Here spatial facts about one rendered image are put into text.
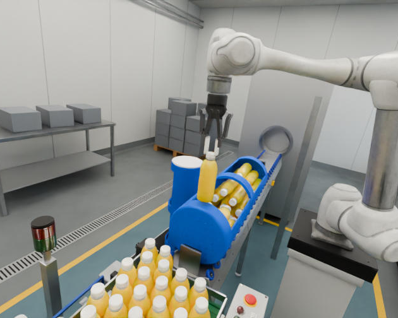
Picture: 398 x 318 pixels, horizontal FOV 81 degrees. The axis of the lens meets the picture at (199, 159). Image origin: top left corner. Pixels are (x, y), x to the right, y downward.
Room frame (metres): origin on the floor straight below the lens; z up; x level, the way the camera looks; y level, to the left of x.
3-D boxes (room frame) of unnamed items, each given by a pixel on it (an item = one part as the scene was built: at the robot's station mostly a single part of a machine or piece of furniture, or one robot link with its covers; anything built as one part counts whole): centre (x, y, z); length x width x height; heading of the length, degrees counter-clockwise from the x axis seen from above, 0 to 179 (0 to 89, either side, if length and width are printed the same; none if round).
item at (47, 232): (0.60, 0.47, 1.23); 0.06 x 0.06 x 0.04
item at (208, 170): (0.88, -0.05, 1.35); 0.07 x 0.07 x 0.19
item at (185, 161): (1.89, 0.09, 1.03); 0.28 x 0.28 x 0.01
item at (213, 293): (0.73, 0.02, 0.96); 0.40 x 0.01 x 0.03; 66
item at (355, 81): (0.97, -0.60, 1.83); 0.18 x 0.14 x 0.13; 99
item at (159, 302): (0.50, 0.06, 1.10); 0.04 x 0.04 x 0.02
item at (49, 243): (0.60, 0.47, 1.18); 0.06 x 0.06 x 0.05
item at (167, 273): (0.65, 0.08, 1.00); 0.07 x 0.07 x 0.19
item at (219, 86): (0.89, -0.04, 1.72); 0.09 x 0.09 x 0.06
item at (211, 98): (0.89, -0.04, 1.65); 0.08 x 0.07 x 0.09; 66
